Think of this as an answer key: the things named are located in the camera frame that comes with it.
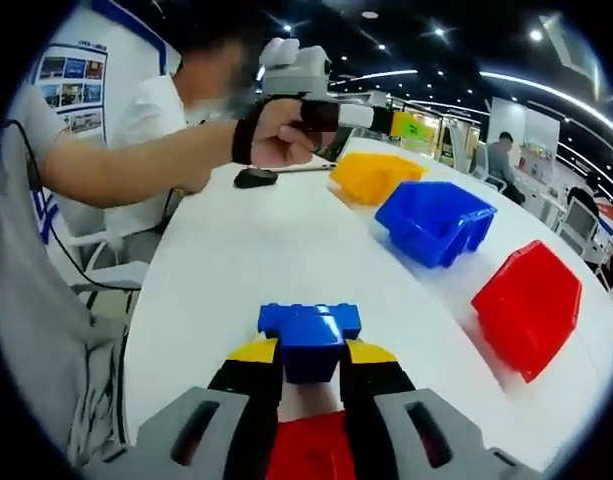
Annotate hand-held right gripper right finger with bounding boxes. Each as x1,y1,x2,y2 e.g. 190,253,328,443
340,339,492,480

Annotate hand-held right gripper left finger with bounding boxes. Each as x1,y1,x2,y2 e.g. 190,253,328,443
135,338,286,480

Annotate yellow plastic bin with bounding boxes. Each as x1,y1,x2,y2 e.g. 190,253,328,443
327,152,430,208

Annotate blue toy block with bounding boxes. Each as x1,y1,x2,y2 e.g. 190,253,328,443
258,301,363,385

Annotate blue plastic bin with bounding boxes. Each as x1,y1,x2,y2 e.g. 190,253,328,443
374,180,499,270

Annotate red toy block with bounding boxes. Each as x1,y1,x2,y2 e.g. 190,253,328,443
273,409,358,480

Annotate red plastic bin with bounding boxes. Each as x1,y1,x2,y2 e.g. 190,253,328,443
470,239,584,384

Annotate person's left hand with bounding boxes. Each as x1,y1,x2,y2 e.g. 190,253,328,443
231,97,347,169

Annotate white office chair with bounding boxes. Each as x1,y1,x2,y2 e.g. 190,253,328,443
65,227,163,311
559,198,600,257
473,144,493,184

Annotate black computer mouse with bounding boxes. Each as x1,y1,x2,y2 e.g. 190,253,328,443
233,167,279,190

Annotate curved ceiling light strip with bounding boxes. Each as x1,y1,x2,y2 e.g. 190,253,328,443
478,69,613,134

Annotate ceiling air conditioner vent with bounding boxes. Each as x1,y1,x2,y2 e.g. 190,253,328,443
539,12,603,87

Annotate seated operator in white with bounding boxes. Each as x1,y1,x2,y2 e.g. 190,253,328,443
0,84,132,469

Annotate black cable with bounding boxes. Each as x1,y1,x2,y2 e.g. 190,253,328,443
5,119,145,292

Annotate wall poster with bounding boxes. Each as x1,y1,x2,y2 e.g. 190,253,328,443
33,42,108,147

